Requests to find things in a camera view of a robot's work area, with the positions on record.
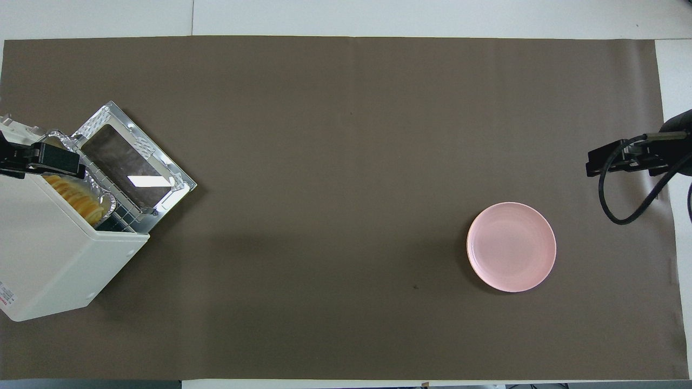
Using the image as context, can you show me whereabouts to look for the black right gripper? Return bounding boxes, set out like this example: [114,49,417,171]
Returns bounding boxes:
[587,110,692,178]

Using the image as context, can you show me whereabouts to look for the pink round plate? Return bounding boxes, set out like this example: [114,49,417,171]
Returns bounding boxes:
[467,202,557,293]

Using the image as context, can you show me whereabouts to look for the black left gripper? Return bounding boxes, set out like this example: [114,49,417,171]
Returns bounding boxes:
[0,131,87,180]

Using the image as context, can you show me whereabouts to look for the white toaster oven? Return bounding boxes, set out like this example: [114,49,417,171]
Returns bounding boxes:
[0,113,151,323]

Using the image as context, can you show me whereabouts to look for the metal oven wire rack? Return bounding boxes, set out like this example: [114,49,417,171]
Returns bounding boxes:
[76,154,150,234]

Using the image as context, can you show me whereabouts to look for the glass oven door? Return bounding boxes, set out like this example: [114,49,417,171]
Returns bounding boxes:
[72,101,197,230]

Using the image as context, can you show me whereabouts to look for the yellow twisted bread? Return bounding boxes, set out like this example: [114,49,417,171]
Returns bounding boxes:
[43,174,107,226]

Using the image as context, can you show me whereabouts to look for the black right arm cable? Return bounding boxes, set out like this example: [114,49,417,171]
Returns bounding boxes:
[598,134,692,226]

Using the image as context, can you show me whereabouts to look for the aluminium foil tray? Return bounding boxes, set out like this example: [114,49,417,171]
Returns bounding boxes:
[41,130,118,227]

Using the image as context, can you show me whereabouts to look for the brown paper table mat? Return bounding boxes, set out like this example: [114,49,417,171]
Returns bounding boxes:
[0,36,688,380]

